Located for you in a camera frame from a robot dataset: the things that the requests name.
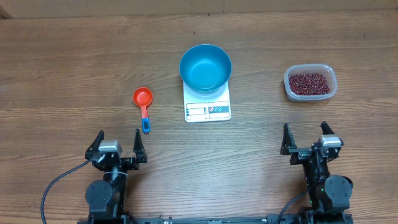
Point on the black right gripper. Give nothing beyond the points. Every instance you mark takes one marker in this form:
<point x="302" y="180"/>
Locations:
<point x="300" y="154"/>

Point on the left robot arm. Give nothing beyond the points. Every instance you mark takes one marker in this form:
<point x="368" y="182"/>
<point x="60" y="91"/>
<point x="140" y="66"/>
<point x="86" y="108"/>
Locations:
<point x="106" y="197"/>

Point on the red adzuki beans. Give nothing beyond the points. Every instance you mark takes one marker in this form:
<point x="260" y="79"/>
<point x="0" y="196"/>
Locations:
<point x="309" y="84"/>

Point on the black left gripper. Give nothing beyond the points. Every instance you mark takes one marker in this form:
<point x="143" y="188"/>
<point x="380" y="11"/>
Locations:
<point x="138" y="149"/>

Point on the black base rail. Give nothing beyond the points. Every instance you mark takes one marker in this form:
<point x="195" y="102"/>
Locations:
<point x="269" y="219"/>

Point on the orange measuring scoop blue handle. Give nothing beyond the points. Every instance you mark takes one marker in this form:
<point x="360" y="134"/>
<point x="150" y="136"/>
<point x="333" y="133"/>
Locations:
<point x="143" y="98"/>

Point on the white digital kitchen scale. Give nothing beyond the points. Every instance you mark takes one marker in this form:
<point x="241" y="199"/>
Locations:
<point x="203" y="107"/>

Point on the clear plastic container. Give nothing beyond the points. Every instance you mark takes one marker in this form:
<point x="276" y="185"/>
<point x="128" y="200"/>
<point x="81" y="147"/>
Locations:
<point x="323" y="69"/>

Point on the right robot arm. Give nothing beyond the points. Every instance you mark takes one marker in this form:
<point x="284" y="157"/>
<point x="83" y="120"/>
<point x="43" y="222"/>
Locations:
<point x="329" y="194"/>

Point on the blue plastic bowl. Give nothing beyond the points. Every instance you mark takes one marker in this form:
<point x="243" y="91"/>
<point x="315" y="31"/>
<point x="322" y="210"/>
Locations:
<point x="205" y="68"/>

